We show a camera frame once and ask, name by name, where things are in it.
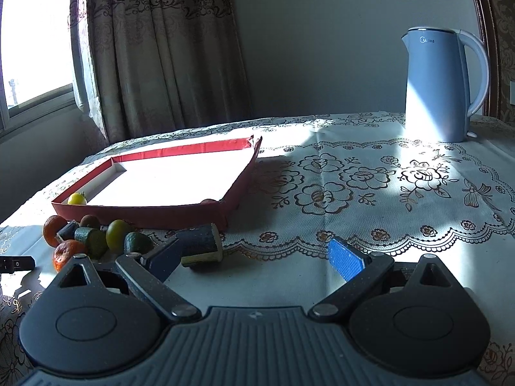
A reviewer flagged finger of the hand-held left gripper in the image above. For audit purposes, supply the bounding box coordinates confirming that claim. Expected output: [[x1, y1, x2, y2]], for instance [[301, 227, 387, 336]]
[[0, 255, 36, 275]]

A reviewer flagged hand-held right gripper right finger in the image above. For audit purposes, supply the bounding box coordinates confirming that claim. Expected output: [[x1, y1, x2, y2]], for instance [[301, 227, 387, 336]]
[[308, 237, 469, 324]]

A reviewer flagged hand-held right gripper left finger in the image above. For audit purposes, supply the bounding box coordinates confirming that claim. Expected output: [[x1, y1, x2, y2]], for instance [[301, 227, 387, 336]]
[[46, 235, 202, 324]]

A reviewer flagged green fruit wedge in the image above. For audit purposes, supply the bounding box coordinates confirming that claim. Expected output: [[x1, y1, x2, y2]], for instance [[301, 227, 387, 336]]
[[123, 231, 154, 256]]

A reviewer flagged dark sugarcane piece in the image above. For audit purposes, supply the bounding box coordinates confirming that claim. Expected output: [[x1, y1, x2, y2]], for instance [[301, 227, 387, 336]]
[[56, 220, 81, 243], [176, 223, 224, 269]]

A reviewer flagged orange mandarin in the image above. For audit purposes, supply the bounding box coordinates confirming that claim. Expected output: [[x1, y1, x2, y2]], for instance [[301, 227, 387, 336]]
[[53, 240, 86, 273], [43, 215, 68, 248]]

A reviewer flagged green round fruit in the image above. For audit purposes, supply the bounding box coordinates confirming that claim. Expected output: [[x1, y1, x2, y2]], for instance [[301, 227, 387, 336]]
[[106, 219, 131, 255]]

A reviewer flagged green cylinder fruit piece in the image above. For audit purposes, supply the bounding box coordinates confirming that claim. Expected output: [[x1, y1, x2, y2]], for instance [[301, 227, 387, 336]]
[[74, 227, 108, 261]]

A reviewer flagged red shallow cardboard tray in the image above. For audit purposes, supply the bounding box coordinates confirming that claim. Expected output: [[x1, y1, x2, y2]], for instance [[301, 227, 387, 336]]
[[51, 135, 263, 232]]

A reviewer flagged white floral lace tablecloth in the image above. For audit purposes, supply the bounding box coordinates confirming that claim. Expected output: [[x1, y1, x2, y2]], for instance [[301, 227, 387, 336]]
[[0, 113, 515, 386]]

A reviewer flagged light blue electric kettle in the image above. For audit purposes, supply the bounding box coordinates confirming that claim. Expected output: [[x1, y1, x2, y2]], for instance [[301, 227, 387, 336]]
[[401, 26, 491, 144]]

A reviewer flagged beige patterned curtain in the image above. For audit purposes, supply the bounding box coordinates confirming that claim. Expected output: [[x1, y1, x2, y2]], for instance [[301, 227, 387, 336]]
[[68, 0, 252, 145]]

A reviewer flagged window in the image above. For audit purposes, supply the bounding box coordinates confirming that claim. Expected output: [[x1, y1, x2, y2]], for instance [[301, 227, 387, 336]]
[[0, 0, 78, 130]]

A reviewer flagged wooden-framed upholstered chair back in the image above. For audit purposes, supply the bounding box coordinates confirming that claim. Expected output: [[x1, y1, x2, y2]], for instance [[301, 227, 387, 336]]
[[464, 0, 515, 129]]

